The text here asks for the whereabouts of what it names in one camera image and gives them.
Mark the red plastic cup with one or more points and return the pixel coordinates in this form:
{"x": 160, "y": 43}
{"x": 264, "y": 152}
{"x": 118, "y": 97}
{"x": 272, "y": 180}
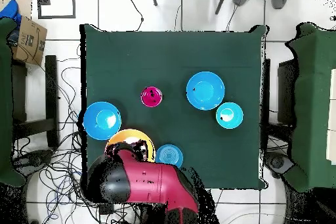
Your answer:
{"x": 151, "y": 96}

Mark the large blue plastic bowl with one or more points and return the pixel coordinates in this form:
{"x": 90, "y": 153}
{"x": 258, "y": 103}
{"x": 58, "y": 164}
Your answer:
{"x": 102, "y": 120}
{"x": 205, "y": 90}

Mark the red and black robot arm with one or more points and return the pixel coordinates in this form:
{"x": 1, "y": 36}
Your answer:
{"x": 157, "y": 182}

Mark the small blue flat-bottomed bowl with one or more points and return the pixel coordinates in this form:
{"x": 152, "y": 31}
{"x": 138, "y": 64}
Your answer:
{"x": 169, "y": 157}

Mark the large yellow plastic bowl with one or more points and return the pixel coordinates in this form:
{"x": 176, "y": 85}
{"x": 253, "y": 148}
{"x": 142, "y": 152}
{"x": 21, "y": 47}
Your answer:
{"x": 123, "y": 136}

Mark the dark green tablecloth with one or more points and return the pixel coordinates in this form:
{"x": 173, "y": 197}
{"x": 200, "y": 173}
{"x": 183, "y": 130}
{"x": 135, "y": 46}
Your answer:
{"x": 170, "y": 55}

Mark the small teal plastic bowl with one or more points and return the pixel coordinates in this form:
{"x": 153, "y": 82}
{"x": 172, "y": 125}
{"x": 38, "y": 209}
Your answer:
{"x": 229, "y": 115}

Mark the green cloth on side table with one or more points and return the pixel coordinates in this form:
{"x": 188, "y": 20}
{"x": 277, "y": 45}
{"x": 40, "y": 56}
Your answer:
{"x": 312, "y": 103}
{"x": 5, "y": 103}

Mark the printed cardboard box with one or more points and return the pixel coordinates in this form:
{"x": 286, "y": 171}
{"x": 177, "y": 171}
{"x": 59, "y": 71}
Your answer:
{"x": 29, "y": 42}

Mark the plain cardboard box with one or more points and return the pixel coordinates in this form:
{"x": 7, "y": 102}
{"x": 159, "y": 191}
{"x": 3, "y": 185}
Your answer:
{"x": 25, "y": 6}

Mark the blue bag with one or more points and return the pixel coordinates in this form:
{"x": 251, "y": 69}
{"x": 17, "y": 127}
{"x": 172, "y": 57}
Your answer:
{"x": 10, "y": 11}

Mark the black stool frame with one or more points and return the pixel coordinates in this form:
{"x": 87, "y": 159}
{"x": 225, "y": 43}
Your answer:
{"x": 51, "y": 90}

